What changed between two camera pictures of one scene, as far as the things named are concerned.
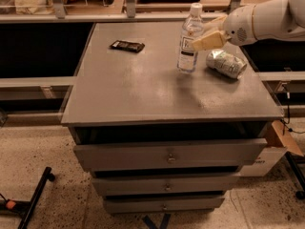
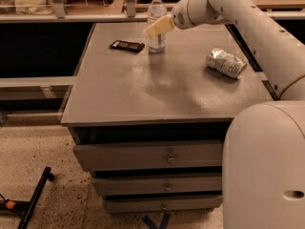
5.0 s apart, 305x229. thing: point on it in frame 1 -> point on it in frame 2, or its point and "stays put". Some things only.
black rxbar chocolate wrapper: (132, 46) stays put
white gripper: (238, 25) -> (179, 16)
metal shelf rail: (96, 17) stays put
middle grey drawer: (165, 183) stays put
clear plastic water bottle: (193, 30) -> (156, 10)
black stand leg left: (24, 208) stays put
